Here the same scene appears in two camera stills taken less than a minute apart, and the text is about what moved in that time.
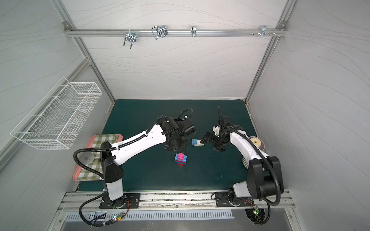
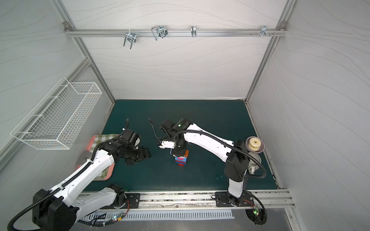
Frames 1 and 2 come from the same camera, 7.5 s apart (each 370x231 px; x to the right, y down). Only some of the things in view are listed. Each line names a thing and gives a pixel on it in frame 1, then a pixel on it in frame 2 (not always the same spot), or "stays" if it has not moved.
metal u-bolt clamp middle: x=160 y=30 stays
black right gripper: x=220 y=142 → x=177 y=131
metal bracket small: x=193 y=31 stays
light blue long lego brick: x=184 y=159 stays
